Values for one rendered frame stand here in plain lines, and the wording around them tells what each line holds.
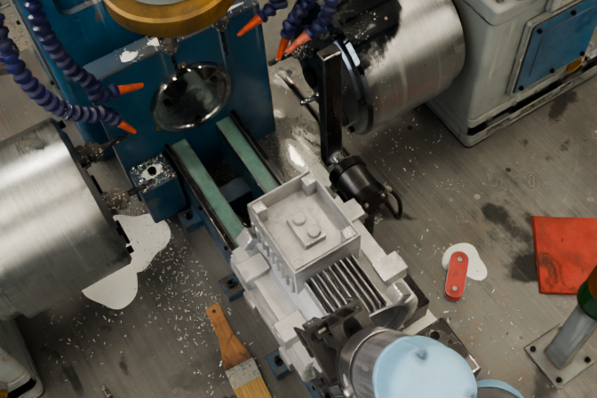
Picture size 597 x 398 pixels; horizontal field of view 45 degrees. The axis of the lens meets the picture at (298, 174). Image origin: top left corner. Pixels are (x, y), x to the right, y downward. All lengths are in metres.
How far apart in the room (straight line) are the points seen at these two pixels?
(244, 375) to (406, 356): 0.66
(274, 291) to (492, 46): 0.54
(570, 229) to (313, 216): 0.56
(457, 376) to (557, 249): 0.78
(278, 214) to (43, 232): 0.31
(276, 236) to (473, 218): 0.50
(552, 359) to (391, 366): 0.69
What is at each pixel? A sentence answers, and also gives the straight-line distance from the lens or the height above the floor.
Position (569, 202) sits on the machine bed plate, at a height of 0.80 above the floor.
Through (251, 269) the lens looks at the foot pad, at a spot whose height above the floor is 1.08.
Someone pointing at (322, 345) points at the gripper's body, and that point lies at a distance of 0.78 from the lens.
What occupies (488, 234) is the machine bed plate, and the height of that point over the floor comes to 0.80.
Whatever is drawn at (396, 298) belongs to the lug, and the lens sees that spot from 0.96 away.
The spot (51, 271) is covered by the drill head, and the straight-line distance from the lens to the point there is 1.05.
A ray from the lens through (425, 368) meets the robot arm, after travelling 0.58.
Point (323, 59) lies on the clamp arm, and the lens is 0.96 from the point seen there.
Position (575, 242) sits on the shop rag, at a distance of 1.36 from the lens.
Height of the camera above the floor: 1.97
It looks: 57 degrees down
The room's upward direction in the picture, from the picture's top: 5 degrees counter-clockwise
